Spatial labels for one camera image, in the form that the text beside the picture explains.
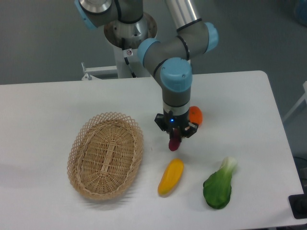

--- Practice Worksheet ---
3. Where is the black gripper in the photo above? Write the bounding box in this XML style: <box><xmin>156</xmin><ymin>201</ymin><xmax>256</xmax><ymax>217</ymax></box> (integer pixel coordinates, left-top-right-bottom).
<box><xmin>154</xmin><ymin>110</ymin><xmax>198</xmax><ymax>139</ymax></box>

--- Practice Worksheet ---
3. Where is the purple sweet potato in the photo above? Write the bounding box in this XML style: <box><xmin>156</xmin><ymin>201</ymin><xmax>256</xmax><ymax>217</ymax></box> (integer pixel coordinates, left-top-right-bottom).
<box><xmin>168</xmin><ymin>129</ymin><xmax>181</xmax><ymax>151</ymax></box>

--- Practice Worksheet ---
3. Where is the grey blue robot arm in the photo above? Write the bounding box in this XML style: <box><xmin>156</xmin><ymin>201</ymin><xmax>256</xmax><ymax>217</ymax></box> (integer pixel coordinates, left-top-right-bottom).
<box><xmin>74</xmin><ymin>0</ymin><xmax>219</xmax><ymax>141</ymax></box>

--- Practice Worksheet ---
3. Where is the orange tangerine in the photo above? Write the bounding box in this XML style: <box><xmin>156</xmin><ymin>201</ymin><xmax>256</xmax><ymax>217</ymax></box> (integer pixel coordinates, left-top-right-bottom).
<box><xmin>189</xmin><ymin>106</ymin><xmax>203</xmax><ymax>125</ymax></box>

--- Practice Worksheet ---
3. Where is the yellow mango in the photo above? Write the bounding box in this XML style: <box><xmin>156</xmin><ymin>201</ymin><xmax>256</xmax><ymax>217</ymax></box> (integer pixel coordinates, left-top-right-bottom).
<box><xmin>157</xmin><ymin>159</ymin><xmax>184</xmax><ymax>196</ymax></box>

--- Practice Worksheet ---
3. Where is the woven wicker basket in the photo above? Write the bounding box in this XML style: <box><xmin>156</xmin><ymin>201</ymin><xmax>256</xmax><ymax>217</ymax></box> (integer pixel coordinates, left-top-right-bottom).
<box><xmin>67</xmin><ymin>112</ymin><xmax>143</xmax><ymax>201</ymax></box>

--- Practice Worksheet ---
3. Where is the green bok choy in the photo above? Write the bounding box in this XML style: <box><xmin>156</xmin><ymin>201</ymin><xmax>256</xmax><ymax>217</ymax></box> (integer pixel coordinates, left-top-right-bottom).
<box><xmin>203</xmin><ymin>157</ymin><xmax>237</xmax><ymax>209</ymax></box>

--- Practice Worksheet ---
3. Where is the white furniture leg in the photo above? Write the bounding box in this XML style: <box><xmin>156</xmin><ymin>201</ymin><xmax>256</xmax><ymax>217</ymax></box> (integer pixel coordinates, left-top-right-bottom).
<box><xmin>282</xmin><ymin>81</ymin><xmax>307</xmax><ymax>124</ymax></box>

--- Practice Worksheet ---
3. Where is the black device at edge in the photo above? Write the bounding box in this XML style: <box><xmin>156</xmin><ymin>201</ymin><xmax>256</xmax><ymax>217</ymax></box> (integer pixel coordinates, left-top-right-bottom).
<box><xmin>288</xmin><ymin>194</ymin><xmax>307</xmax><ymax>219</ymax></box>

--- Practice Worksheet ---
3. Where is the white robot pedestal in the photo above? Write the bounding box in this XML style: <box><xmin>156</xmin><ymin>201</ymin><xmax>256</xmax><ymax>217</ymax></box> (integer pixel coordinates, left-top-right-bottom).
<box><xmin>103</xmin><ymin>13</ymin><xmax>158</xmax><ymax>79</ymax></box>

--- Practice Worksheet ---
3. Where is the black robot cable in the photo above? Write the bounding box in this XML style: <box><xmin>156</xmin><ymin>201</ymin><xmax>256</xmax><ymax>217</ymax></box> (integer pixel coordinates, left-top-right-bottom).
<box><xmin>121</xmin><ymin>38</ymin><xmax>137</xmax><ymax>79</ymax></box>

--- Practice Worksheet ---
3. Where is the white base frame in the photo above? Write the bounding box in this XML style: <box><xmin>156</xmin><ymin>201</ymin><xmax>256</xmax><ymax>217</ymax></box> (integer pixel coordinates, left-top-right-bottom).
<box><xmin>81</xmin><ymin>62</ymin><xmax>118</xmax><ymax>81</ymax></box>

